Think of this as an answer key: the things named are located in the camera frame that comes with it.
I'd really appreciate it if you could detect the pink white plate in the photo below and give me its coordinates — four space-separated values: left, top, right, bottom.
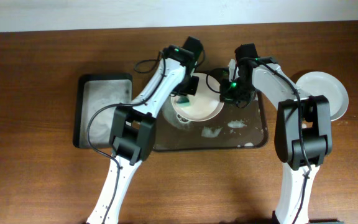
170 73 224 122

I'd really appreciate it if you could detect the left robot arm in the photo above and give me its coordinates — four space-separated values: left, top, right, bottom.
86 45 204 223

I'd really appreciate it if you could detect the dark brown serving tray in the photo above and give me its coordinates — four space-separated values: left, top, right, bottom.
154 76 268 152

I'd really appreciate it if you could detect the pale green plate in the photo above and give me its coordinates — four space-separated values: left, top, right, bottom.
296 72 349 121

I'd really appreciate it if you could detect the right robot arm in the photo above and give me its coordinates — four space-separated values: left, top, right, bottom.
221 57 333 223

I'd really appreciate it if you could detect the green yellow sponge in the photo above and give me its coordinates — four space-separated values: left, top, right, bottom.
175 96 191 108

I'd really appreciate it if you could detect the black soapy water tray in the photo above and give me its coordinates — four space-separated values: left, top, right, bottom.
72 73 133 149

